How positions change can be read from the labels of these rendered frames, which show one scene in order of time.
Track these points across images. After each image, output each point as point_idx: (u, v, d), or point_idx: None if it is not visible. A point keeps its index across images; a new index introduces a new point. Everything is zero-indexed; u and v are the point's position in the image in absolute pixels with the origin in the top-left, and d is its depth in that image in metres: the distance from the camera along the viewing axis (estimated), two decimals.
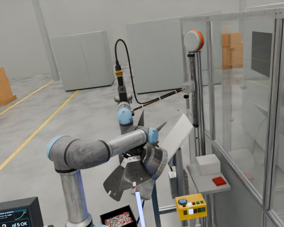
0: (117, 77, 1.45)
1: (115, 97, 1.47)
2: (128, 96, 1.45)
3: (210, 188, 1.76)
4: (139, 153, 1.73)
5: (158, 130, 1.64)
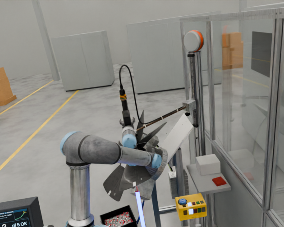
0: (121, 101, 1.50)
1: (121, 119, 1.53)
2: (131, 119, 1.51)
3: (210, 188, 1.76)
4: None
5: (158, 130, 1.64)
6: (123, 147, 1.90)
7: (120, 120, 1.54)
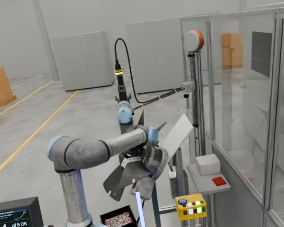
0: (117, 76, 1.45)
1: (116, 96, 1.48)
2: (127, 95, 1.45)
3: (210, 188, 1.76)
4: (139, 153, 1.73)
5: (158, 130, 1.64)
6: None
7: None
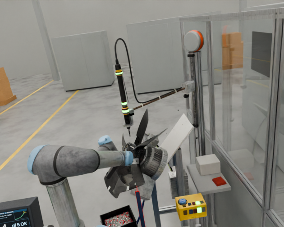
0: (117, 76, 1.45)
1: (123, 182, 1.44)
2: None
3: (210, 188, 1.76)
4: (139, 155, 1.73)
5: (157, 135, 1.60)
6: (125, 143, 1.90)
7: (125, 182, 1.43)
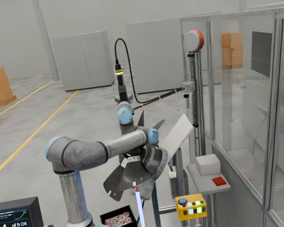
0: (117, 76, 1.45)
1: (115, 97, 1.46)
2: (129, 96, 1.44)
3: (210, 188, 1.76)
4: None
5: (141, 174, 1.51)
6: None
7: None
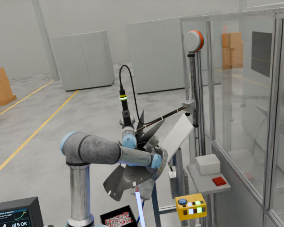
0: (121, 101, 1.50)
1: (121, 119, 1.53)
2: (131, 119, 1.51)
3: (210, 188, 1.76)
4: None
5: (141, 174, 1.51)
6: None
7: (120, 120, 1.54)
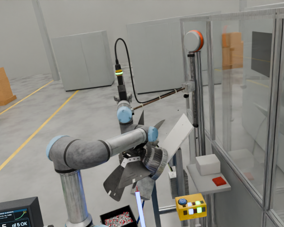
0: (117, 76, 1.45)
1: (115, 96, 1.47)
2: (128, 95, 1.45)
3: (210, 188, 1.76)
4: None
5: (141, 172, 1.50)
6: None
7: None
